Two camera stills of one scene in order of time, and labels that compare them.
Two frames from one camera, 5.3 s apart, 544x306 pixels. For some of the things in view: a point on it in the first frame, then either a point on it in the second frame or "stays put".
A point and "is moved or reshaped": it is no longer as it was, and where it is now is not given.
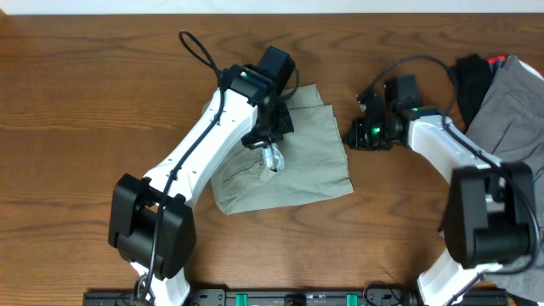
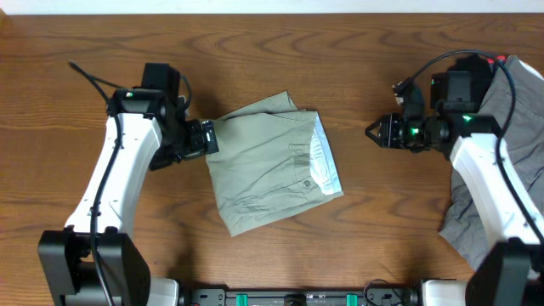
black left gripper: x=258 y=141 → x=208 y=138
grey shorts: x=510 y=126 stays put
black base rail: x=291 y=297 stays put
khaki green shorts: x=314 y=162 is moved or reshaped
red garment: x=493 y=59 stays put
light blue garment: x=531 y=70 stays put
